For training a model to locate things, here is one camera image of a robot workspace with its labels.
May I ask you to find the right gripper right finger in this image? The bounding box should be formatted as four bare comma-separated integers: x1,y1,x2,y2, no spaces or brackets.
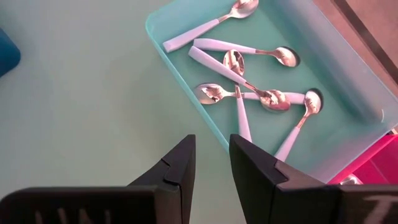
229,134,398,224

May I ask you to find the green table mat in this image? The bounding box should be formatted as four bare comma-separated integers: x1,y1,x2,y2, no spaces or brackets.
0,0,249,224

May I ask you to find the black aluminium table frame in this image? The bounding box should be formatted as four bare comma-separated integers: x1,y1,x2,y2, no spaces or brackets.
331,0,398,86

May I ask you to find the pink plastic bin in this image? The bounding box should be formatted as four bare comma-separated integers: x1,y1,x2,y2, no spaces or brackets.
328,133,398,186

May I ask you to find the translucent teal plastic bin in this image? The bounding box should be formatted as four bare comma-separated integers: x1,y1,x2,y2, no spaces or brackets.
144,0,398,184

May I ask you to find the pale blue handled spoon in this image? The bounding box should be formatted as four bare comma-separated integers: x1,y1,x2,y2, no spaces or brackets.
162,0,260,54
193,82,307,106
192,37,301,68
273,88,324,162
187,45,292,113
223,49,253,143

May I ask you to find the blue plastic bin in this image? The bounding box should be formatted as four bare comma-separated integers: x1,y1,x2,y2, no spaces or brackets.
0,27,22,78

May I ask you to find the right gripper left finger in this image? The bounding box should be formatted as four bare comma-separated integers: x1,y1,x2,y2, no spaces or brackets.
0,134,197,224

